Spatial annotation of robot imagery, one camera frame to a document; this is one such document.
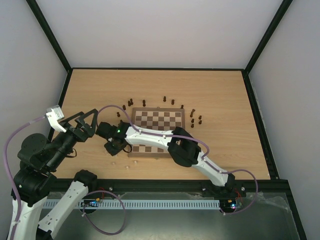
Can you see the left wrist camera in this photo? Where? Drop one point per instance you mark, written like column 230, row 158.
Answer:
column 54, row 114

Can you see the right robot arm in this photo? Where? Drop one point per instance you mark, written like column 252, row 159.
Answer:
column 181, row 146

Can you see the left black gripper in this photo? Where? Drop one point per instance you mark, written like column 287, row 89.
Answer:
column 89, row 131

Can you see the wooden chess board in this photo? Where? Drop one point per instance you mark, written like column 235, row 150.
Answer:
column 155, row 118

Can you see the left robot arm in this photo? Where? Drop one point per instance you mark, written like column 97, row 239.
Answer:
column 39, row 159

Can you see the light blue cable duct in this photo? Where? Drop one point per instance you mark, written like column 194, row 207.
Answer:
column 113, row 204

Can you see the black aluminium frame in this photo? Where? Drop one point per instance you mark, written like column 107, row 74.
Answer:
column 163, row 186

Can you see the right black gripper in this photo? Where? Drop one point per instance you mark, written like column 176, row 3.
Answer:
column 111, row 145

